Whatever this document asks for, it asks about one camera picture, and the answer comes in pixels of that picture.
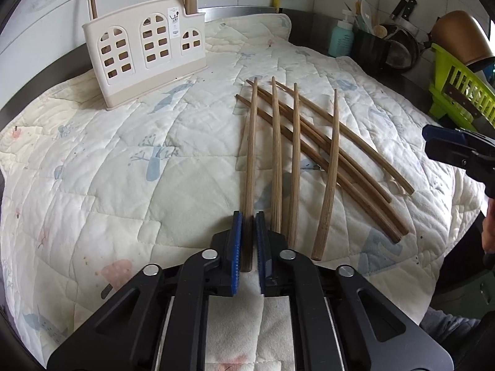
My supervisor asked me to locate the black frying pan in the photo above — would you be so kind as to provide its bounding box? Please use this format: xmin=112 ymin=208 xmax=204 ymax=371
xmin=381 ymin=23 xmax=421 ymax=72

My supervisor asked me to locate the person's right hand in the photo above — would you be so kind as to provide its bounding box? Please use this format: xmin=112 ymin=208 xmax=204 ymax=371
xmin=481 ymin=197 xmax=495 ymax=253

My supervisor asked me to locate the cream plastic utensil holder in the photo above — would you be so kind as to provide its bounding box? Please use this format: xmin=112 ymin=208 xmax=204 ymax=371
xmin=82 ymin=0 xmax=209 ymax=111

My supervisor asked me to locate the teal soap bottle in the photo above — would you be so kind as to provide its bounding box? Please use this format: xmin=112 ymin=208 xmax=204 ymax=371
xmin=329 ymin=10 xmax=355 ymax=58

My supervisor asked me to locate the cleaver with brown handle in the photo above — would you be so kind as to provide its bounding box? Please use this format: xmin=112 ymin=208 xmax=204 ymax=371
xmin=443 ymin=83 xmax=495 ymax=137

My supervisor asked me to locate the person's grey clothing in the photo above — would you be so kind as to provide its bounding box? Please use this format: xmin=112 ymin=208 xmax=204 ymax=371
xmin=421 ymin=308 xmax=482 ymax=358

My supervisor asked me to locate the white quilted printed mat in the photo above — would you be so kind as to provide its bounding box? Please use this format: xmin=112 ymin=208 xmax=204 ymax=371
xmin=0 ymin=12 xmax=486 ymax=371

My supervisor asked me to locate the black handled kitchen knife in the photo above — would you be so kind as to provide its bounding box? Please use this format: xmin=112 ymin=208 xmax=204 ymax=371
xmin=388 ymin=0 xmax=418 ymax=22

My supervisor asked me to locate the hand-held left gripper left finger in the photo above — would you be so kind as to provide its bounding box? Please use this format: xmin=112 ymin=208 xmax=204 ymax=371
xmin=46 ymin=211 xmax=244 ymax=371

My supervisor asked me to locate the green plastic dish rack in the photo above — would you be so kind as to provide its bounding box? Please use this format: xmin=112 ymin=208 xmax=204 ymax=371
xmin=427 ymin=42 xmax=495 ymax=125

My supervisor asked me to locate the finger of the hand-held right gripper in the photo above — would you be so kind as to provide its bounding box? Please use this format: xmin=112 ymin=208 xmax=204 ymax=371
xmin=422 ymin=124 xmax=495 ymax=152
xmin=425 ymin=139 xmax=471 ymax=167

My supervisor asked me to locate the white spatula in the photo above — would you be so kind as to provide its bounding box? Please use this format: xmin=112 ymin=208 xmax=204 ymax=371
xmin=360 ymin=0 xmax=375 ymax=32

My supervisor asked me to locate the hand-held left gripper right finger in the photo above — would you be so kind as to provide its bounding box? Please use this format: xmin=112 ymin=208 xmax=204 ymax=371
xmin=255 ymin=211 xmax=454 ymax=371

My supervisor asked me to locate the black utensil container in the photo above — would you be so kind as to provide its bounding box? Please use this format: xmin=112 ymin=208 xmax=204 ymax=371
xmin=351 ymin=27 xmax=391 ymax=75

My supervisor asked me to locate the bunch of wooden chopsticks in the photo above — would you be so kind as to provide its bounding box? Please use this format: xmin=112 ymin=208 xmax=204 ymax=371
xmin=235 ymin=76 xmax=415 ymax=261

